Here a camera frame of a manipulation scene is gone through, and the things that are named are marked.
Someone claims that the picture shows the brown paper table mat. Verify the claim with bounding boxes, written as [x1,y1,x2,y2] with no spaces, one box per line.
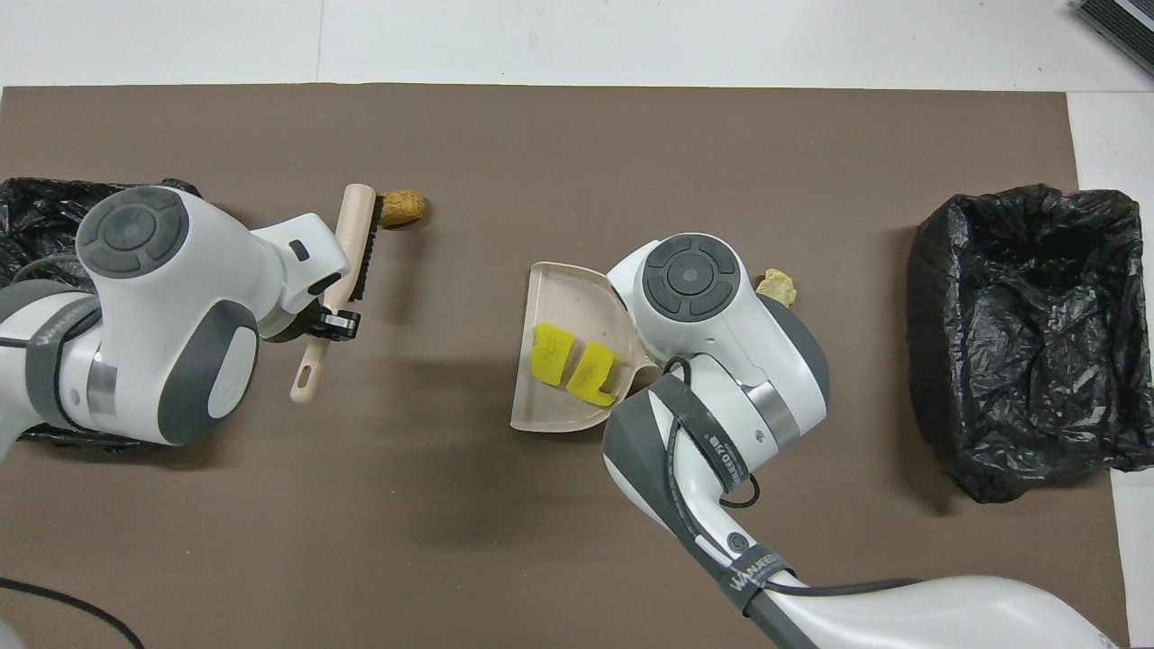
[0,84,1132,649]

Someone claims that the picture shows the tall beige foam chunk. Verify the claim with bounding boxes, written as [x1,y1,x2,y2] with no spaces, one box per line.
[756,268,801,309]

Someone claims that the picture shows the notched yellow sponge piece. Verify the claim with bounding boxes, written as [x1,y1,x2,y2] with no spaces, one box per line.
[566,341,629,405]

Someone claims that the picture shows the orange-brown sponge lump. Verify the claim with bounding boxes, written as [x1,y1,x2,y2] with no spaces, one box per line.
[377,190,426,228]

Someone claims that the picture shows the dark grey ribbed panel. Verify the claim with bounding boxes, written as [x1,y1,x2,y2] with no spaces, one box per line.
[1075,0,1154,78]

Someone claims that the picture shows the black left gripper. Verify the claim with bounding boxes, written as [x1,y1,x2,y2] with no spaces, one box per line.
[261,306,362,344]

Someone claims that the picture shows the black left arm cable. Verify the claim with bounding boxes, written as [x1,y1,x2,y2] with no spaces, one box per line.
[0,257,145,649]

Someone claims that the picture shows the beige hand brush black bristles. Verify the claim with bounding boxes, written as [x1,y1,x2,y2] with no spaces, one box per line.
[290,184,378,404]

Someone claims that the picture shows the bin with black bag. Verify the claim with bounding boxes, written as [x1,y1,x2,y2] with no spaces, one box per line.
[906,184,1154,504]
[0,177,206,452]

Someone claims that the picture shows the beige plastic dustpan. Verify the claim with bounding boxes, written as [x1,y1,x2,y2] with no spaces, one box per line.
[510,261,661,434]

